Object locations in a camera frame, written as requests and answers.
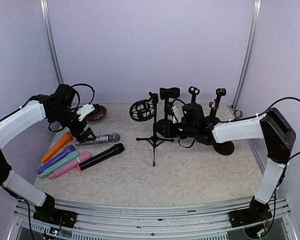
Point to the metal frame post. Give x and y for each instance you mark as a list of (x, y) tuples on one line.
[(248, 53), (44, 6)]

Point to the silver rhinestone microphone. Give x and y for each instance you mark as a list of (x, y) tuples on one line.
[(101, 139)]

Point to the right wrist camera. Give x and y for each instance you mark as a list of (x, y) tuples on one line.
[(175, 113)]

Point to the orange microphone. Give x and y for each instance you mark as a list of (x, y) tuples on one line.
[(67, 137)]

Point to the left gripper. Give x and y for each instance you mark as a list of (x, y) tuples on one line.
[(76, 134)]

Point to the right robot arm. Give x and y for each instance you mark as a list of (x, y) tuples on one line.
[(270, 126)]

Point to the right metal frame post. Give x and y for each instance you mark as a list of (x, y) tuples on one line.
[(248, 53)]

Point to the black round-base stand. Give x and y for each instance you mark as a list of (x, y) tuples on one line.
[(220, 92)]

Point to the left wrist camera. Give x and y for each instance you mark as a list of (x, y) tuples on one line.
[(88, 110)]

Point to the black tripod mic stand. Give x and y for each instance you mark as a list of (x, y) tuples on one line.
[(143, 111)]

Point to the pink microphone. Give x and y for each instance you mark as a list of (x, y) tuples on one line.
[(70, 165)]

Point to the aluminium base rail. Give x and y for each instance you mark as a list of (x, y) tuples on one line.
[(208, 221)]

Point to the teal microphone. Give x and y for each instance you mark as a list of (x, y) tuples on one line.
[(71, 156)]

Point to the dark red floral plate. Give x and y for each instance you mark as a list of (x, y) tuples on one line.
[(100, 115)]

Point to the black tall microphone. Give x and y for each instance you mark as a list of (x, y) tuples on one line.
[(112, 151)]

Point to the left metal frame post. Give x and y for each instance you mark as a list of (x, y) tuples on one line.
[(44, 6)]

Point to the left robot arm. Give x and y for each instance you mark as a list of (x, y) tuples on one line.
[(55, 108)]

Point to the purple microphone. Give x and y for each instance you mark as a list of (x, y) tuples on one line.
[(57, 158)]

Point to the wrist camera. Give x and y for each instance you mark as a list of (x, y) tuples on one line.
[(88, 110), (175, 113)]

